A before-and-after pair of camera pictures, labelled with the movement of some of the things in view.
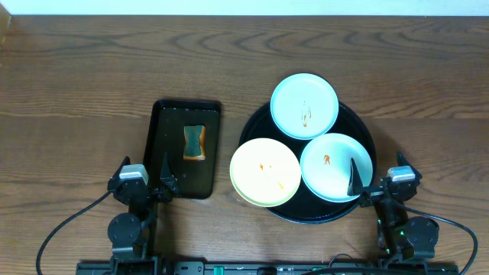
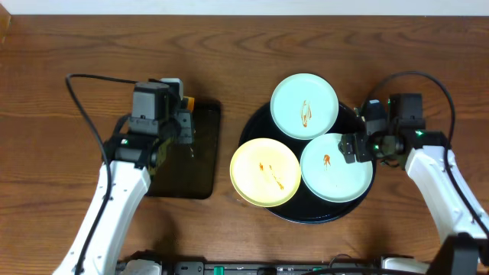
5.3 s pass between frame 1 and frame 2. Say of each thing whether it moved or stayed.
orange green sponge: moved
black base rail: stayed
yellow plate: stayed
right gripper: moved
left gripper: moved
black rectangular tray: stayed
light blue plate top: stayed
